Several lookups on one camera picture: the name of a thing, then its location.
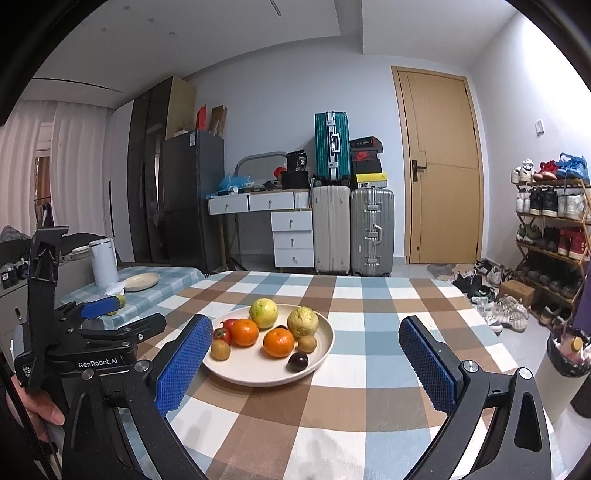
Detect smooth yellow-green guava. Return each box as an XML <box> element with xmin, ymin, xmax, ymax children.
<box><xmin>249</xmin><ymin>298</ymin><xmax>280</xmax><ymax>330</ymax></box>

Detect silver ribbed suitcase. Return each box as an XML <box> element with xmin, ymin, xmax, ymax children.
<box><xmin>350</xmin><ymin>188</ymin><xmax>395</xmax><ymax>278</ymax></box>

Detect scattered loose sneakers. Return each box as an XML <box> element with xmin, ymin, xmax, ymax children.
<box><xmin>450</xmin><ymin>258</ymin><xmax>529</xmax><ymax>333</ymax></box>

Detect rough pale yellow guava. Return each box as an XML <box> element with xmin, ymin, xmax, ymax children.
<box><xmin>287</xmin><ymin>306</ymin><xmax>320</xmax><ymax>338</ymax></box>

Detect person's left hand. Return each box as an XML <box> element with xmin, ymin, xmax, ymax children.
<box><xmin>22</xmin><ymin>390</ymin><xmax>66</xmax><ymax>445</ymax></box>

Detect teal suitcase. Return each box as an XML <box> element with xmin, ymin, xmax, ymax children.
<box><xmin>315</xmin><ymin>111</ymin><xmax>351</xmax><ymax>182</ymax></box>

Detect orange mandarin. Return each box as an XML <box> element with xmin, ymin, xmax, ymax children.
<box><xmin>263</xmin><ymin>326</ymin><xmax>296</xmax><ymax>359</ymax></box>
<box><xmin>231</xmin><ymin>318</ymin><xmax>260</xmax><ymax>348</ymax></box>

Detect brown cardboard package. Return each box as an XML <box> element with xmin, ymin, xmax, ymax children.
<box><xmin>210</xmin><ymin>105</ymin><xmax>228</xmax><ymax>137</ymax></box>

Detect person's left forearm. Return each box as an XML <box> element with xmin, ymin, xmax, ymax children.
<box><xmin>0</xmin><ymin>374</ymin><xmax>63</xmax><ymax>480</ymax></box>

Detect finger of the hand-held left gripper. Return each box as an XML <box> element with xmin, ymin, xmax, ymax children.
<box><xmin>80</xmin><ymin>312</ymin><xmax>167</xmax><ymax>345</ymax></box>
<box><xmin>55</xmin><ymin>296</ymin><xmax>126</xmax><ymax>324</ymax></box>

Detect white electric kettle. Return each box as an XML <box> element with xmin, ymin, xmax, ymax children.
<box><xmin>89</xmin><ymin>237</ymin><xmax>120</xmax><ymax>288</ymax></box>

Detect blue plastic bag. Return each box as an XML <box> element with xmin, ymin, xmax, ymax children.
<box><xmin>217</xmin><ymin>173</ymin><xmax>252</xmax><ymax>192</ymax></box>

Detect grey arched frame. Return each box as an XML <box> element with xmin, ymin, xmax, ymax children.
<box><xmin>234</xmin><ymin>151</ymin><xmax>289</xmax><ymax>185</ymax></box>

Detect light blue checkered tablecloth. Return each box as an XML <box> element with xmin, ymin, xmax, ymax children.
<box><xmin>60</xmin><ymin>265</ymin><xmax>205</xmax><ymax>333</ymax></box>

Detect white desk with drawers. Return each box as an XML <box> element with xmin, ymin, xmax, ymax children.
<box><xmin>207</xmin><ymin>188</ymin><xmax>315</xmax><ymax>273</ymax></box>

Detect dark grey refrigerator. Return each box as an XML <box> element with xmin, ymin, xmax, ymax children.
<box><xmin>159</xmin><ymin>130</ymin><xmax>225</xmax><ymax>273</ymax></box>

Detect white trash bin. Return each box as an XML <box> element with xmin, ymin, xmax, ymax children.
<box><xmin>536</xmin><ymin>325</ymin><xmax>591</xmax><ymax>416</ymax></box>

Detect wooden shoe rack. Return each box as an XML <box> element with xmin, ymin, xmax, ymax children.
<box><xmin>513</xmin><ymin>178</ymin><xmax>591</xmax><ymax>324</ymax></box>

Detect cream round plate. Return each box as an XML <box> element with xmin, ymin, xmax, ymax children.
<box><xmin>202</xmin><ymin>305</ymin><xmax>334</xmax><ymax>387</ymax></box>

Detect white curtain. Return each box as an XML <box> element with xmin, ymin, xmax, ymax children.
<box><xmin>0</xmin><ymin>99</ymin><xmax>114</xmax><ymax>232</ymax></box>

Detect rows of shelved shoes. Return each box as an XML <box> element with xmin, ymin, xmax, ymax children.
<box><xmin>510</xmin><ymin>152</ymin><xmax>591</xmax><ymax>305</ymax></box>

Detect white drawer cabinet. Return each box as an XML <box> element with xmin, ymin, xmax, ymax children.
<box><xmin>270</xmin><ymin>210</ymin><xmax>315</xmax><ymax>268</ymax></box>

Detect wooden door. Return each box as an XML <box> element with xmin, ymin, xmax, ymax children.
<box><xmin>392</xmin><ymin>66</ymin><xmax>484</xmax><ymax>265</ymax></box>

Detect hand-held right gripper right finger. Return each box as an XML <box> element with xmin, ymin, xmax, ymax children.
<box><xmin>398</xmin><ymin>316</ymin><xmax>555</xmax><ymax>480</ymax></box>

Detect brown cardboard box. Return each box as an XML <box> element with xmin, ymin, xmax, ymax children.
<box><xmin>498</xmin><ymin>279</ymin><xmax>536</xmax><ymax>309</ymax></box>

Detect white ribbed suitcase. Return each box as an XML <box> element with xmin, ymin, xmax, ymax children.
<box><xmin>311</xmin><ymin>185</ymin><xmax>352</xmax><ymax>276</ymax></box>

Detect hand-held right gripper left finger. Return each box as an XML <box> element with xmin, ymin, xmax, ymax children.
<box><xmin>62</xmin><ymin>314</ymin><xmax>215</xmax><ymax>480</ymax></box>

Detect dark glass wardrobe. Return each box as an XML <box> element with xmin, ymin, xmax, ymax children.
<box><xmin>127</xmin><ymin>76</ymin><xmax>197</xmax><ymax>264</ymax></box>

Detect small cream plate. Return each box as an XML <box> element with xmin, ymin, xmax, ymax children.
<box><xmin>124</xmin><ymin>272</ymin><xmax>161</xmax><ymax>292</ymax></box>

